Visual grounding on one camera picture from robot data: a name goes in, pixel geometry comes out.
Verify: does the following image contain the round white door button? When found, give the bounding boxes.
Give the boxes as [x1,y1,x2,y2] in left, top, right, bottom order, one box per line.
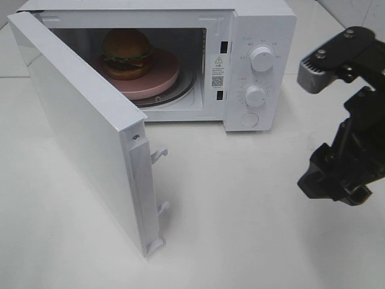
[241,113,259,128]

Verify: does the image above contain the glass microwave turntable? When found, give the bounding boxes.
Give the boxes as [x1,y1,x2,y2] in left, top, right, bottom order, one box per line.
[132,69,197,108]

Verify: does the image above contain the white microwave door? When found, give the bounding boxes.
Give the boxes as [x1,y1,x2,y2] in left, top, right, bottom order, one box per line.
[8,12,168,256]

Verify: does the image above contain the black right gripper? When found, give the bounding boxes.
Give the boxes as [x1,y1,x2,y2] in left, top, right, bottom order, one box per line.
[297,26,384,206]

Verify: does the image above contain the white lower microwave knob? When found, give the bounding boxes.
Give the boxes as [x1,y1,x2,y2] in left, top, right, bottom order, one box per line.
[244,85,266,107]

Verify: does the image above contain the burger with lettuce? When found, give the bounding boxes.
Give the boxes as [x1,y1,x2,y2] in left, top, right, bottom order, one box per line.
[102,28,154,81]

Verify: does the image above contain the white microwave knob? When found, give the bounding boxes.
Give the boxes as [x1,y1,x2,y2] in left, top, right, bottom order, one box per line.
[244,85,266,107]
[249,44,275,72]

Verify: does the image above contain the white upper microwave knob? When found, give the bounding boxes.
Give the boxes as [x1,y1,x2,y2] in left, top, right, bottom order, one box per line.
[249,44,275,72]

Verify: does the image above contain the pink round plate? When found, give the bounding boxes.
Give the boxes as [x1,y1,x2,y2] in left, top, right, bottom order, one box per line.
[91,48,180,100]

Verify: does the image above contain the white microwave oven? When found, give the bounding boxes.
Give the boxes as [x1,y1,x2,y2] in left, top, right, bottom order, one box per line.
[15,1,296,131]

